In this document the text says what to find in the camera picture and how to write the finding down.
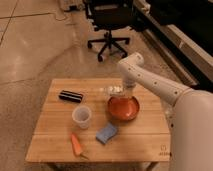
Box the clear plastic bottle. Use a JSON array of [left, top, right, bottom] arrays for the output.
[[100, 86, 123, 96]]

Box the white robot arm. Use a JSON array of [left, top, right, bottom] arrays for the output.
[[118, 52, 213, 171]]

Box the orange ceramic bowl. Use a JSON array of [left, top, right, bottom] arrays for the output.
[[107, 97, 140, 121]]

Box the clear plastic cup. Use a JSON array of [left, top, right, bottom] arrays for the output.
[[72, 105, 92, 129]]

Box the blue sponge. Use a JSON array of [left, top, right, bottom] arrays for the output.
[[96, 123, 118, 144]]

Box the wooden table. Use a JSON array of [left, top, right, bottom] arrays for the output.
[[26, 78, 170, 163]]

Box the black rectangular case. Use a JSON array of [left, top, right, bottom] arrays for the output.
[[59, 90, 83, 103]]

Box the black office chair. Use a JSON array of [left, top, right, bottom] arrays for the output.
[[83, 0, 142, 62]]

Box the long workbench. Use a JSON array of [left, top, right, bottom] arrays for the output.
[[133, 0, 213, 92]]

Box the orange carrot toy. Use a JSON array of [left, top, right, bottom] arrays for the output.
[[71, 133, 87, 159]]

